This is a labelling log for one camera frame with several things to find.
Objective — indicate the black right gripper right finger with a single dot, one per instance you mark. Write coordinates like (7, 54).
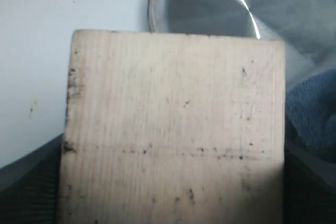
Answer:
(309, 188)

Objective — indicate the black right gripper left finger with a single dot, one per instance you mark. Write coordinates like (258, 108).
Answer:
(29, 186)

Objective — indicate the round stainless steel plate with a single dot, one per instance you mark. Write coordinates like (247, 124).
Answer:
(306, 25)

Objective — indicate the grey-blue fleece towel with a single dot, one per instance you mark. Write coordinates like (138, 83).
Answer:
(310, 115)

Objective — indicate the light wooden block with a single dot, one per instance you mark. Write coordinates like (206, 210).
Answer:
(173, 128)

